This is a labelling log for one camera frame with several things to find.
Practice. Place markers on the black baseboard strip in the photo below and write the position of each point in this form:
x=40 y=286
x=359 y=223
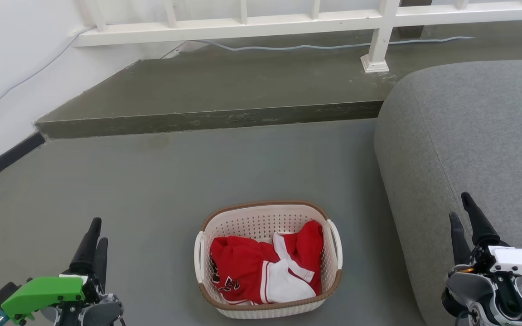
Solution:
x=2 y=160

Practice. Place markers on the raised dark concrete step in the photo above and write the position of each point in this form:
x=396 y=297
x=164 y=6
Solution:
x=243 y=86

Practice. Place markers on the white plastic laundry basket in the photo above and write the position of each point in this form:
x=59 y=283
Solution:
x=261 y=222

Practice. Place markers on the grey fabric sofa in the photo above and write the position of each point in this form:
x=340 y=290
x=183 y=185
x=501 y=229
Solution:
x=460 y=136

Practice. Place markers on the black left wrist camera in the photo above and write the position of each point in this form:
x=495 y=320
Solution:
x=5 y=293

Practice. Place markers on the red and white clothing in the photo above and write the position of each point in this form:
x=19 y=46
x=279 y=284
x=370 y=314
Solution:
x=243 y=267

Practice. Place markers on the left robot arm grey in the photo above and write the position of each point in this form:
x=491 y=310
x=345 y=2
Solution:
x=102 y=313

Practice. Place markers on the white railing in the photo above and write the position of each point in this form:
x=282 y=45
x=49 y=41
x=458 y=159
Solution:
x=243 y=27

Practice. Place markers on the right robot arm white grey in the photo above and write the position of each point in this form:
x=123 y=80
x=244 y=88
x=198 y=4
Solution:
x=474 y=290

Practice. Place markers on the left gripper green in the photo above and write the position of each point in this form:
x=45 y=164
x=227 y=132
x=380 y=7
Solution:
x=43 y=293

